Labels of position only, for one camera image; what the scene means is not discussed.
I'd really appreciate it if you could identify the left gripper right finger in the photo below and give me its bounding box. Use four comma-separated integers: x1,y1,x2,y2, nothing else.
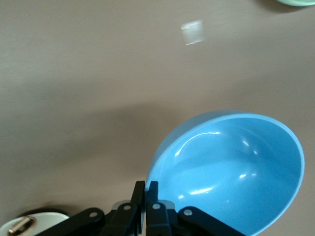
146,181,247,236

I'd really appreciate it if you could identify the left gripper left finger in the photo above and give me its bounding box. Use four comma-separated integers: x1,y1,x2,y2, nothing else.
53,180,146,236

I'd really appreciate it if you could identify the blue bowl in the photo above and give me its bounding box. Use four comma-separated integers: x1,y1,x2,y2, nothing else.
145,110,306,236

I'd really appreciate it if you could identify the white round dish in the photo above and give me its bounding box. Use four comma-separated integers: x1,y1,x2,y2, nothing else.
0,211,71,236

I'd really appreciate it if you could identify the pale green plate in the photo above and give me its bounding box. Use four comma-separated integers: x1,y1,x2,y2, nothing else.
255,0,315,7

